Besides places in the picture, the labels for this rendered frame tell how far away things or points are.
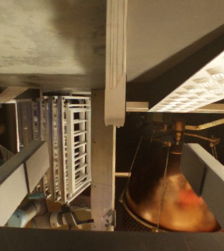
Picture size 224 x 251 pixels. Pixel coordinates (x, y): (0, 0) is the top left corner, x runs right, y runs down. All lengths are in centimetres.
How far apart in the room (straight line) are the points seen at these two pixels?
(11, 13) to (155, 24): 21
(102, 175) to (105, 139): 49
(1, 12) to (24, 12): 3
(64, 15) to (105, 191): 232
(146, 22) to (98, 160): 218
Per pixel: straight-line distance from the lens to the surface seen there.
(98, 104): 225
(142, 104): 90
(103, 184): 247
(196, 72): 41
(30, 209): 114
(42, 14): 32
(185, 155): 16
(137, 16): 26
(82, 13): 30
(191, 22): 29
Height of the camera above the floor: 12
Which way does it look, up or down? 8 degrees up
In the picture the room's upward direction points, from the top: 179 degrees counter-clockwise
